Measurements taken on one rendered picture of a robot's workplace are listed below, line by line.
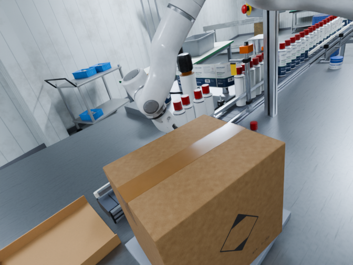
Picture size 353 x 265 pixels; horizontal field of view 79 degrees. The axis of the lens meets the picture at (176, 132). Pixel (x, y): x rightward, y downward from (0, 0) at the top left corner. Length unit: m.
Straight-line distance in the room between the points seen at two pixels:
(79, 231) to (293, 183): 0.71
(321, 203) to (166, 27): 0.66
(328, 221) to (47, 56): 3.81
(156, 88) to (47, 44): 3.42
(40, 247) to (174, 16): 0.81
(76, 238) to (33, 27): 3.44
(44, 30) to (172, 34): 3.42
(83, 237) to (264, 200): 0.56
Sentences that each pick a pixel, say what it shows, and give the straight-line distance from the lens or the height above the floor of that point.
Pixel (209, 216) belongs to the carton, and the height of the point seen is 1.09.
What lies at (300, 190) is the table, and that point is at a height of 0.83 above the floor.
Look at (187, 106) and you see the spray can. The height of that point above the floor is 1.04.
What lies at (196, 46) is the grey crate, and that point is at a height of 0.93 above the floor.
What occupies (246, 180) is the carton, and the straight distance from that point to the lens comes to 0.40.
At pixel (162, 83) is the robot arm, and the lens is 0.62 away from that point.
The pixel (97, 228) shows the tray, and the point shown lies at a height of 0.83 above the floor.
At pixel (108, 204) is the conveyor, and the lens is 0.78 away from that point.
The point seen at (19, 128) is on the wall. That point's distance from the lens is 3.79.
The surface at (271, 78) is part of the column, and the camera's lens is 1.09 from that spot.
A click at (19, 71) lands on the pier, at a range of 3.51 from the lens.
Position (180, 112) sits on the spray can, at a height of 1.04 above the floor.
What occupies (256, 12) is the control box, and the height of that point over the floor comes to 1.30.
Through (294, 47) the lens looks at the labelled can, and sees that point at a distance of 1.68.
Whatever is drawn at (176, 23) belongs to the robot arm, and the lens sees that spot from 0.67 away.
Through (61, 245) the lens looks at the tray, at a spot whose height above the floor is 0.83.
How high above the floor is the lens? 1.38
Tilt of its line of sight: 28 degrees down
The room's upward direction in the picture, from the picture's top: 14 degrees counter-clockwise
